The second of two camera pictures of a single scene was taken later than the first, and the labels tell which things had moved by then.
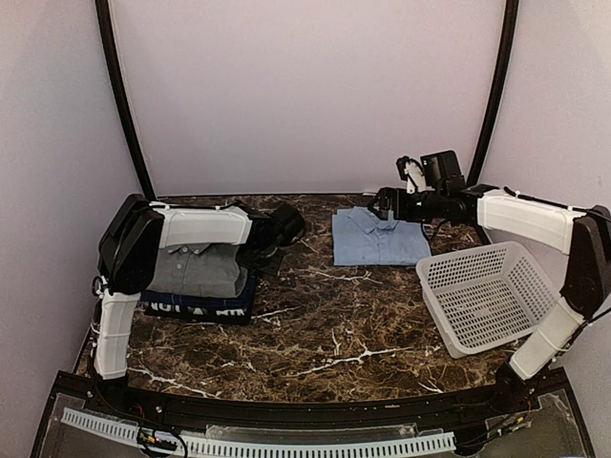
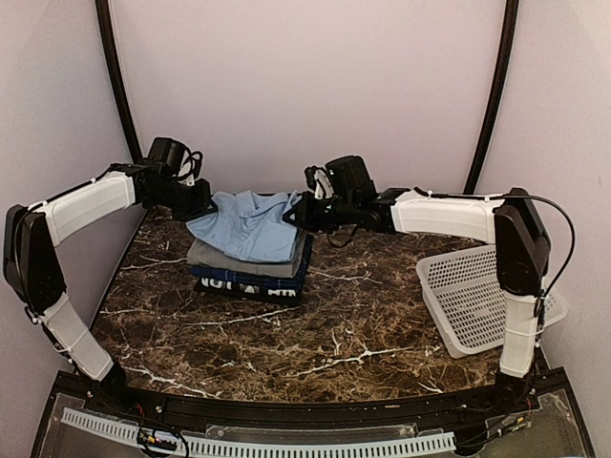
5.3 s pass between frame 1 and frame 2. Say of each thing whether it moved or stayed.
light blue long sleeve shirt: moved
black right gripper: moved
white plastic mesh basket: stayed
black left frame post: stayed
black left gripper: moved
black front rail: stayed
